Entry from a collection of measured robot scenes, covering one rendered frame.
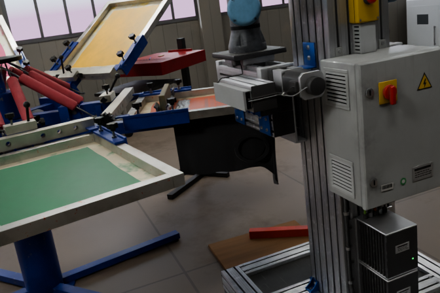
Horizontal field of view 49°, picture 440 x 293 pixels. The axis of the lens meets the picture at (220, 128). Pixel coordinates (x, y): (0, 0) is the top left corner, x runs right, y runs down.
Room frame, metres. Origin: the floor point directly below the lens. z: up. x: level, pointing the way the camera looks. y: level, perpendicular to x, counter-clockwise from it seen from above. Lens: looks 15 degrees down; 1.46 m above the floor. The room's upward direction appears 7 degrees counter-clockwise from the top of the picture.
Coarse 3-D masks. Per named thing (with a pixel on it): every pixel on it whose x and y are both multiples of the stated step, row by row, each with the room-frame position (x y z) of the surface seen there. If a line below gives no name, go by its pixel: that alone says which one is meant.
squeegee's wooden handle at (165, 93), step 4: (164, 84) 2.59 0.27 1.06; (168, 84) 2.58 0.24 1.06; (164, 88) 2.45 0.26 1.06; (168, 88) 2.52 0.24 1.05; (160, 92) 2.36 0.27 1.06; (164, 92) 2.34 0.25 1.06; (168, 92) 2.48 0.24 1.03; (160, 96) 2.26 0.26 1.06; (164, 96) 2.26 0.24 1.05; (168, 96) 2.45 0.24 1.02; (160, 100) 2.26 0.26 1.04; (164, 100) 2.26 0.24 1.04; (160, 104) 2.26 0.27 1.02; (164, 104) 2.26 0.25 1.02; (160, 108) 2.26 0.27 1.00; (164, 108) 2.26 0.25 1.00
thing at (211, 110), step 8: (200, 88) 2.72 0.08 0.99; (208, 88) 2.69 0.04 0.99; (152, 96) 2.69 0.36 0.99; (176, 96) 2.69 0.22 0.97; (184, 96) 2.69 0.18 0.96; (192, 96) 2.69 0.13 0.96; (144, 104) 2.63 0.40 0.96; (128, 112) 2.30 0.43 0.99; (136, 112) 2.33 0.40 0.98; (192, 112) 2.15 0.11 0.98; (200, 112) 2.15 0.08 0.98; (208, 112) 2.15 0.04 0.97; (216, 112) 2.15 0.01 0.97; (224, 112) 2.15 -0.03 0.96; (232, 112) 2.15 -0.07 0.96
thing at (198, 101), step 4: (208, 96) 2.63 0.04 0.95; (212, 96) 2.62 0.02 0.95; (176, 100) 2.64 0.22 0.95; (192, 100) 2.58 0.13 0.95; (196, 100) 2.57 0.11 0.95; (200, 100) 2.55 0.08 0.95; (176, 104) 2.53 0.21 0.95; (192, 104) 2.47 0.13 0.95; (196, 104) 2.46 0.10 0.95; (200, 104) 2.45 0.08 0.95; (152, 108) 2.51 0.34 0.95
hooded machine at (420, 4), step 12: (408, 0) 7.84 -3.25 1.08; (420, 0) 7.61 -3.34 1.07; (432, 0) 7.40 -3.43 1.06; (408, 12) 7.84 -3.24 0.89; (420, 12) 7.60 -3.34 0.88; (432, 12) 7.40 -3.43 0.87; (408, 24) 7.84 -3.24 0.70; (420, 24) 7.61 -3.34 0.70; (432, 24) 7.40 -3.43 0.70; (408, 36) 7.85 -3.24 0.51; (420, 36) 7.61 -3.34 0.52; (432, 36) 7.40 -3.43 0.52
